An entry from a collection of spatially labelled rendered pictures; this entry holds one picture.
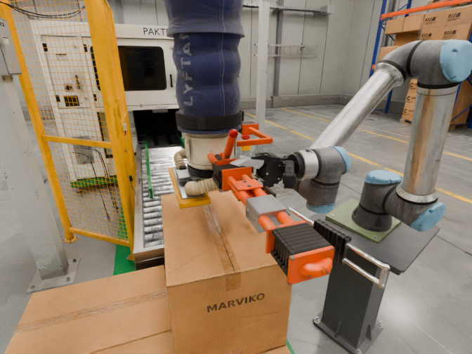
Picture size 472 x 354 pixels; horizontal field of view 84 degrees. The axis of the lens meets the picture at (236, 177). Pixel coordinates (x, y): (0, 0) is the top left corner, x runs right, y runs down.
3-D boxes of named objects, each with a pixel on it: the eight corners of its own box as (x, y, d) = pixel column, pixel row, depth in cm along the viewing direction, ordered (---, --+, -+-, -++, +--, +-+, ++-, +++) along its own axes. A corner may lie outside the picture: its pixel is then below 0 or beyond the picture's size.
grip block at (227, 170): (211, 180, 77) (211, 161, 75) (243, 175, 80) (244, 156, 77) (220, 192, 69) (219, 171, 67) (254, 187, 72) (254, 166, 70)
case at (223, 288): (168, 261, 143) (161, 194, 127) (239, 248, 153) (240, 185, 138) (178, 377, 89) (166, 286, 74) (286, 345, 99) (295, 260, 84)
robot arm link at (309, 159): (316, 182, 78) (320, 152, 75) (302, 185, 77) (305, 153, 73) (300, 173, 86) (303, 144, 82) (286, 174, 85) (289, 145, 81)
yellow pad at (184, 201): (168, 171, 111) (166, 160, 109) (192, 168, 114) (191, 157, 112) (179, 209, 81) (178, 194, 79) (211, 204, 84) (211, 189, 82)
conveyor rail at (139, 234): (138, 157, 351) (136, 144, 344) (142, 157, 353) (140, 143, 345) (138, 279, 149) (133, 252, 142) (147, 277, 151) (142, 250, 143)
